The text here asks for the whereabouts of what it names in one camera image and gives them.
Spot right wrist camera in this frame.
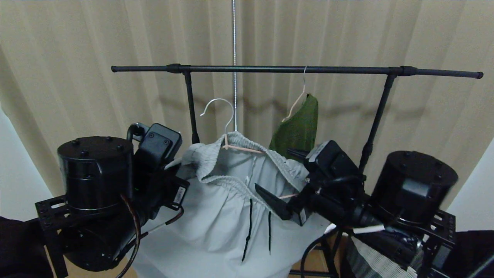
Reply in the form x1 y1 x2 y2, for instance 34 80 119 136
303 140 365 186

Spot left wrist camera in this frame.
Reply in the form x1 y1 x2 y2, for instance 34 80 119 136
133 124 183 170

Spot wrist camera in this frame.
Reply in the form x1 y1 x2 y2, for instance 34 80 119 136
303 140 365 186
133 124 183 170

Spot beige curtain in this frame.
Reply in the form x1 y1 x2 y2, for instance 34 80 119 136
0 0 494 211

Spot white laundry basket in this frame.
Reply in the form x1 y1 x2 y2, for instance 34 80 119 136
345 236 421 278

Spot pink clothes hanger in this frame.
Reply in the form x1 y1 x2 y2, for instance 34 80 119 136
200 98 298 200
281 66 309 123

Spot black clothes rack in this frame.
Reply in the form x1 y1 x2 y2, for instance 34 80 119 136
111 64 484 278

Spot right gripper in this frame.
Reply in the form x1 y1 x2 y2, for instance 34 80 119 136
255 149 382 228

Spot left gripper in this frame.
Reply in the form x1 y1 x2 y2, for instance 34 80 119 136
145 166 190 217

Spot pale grey shorts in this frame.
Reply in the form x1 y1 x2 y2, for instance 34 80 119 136
127 131 333 278

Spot green sleeveless shirt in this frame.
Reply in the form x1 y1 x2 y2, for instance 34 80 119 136
269 94 319 161

